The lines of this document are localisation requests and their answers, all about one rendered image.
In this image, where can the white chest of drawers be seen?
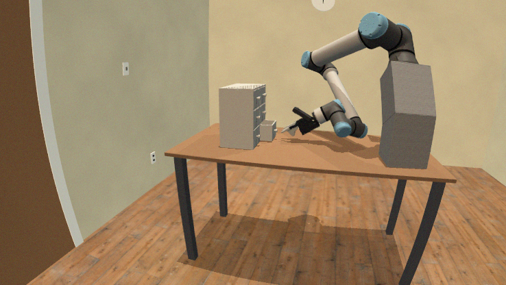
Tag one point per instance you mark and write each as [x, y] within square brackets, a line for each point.
[236, 115]

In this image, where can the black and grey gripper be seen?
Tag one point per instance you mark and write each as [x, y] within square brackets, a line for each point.
[303, 125]

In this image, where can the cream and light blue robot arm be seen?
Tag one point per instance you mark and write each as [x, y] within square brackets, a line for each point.
[375, 30]

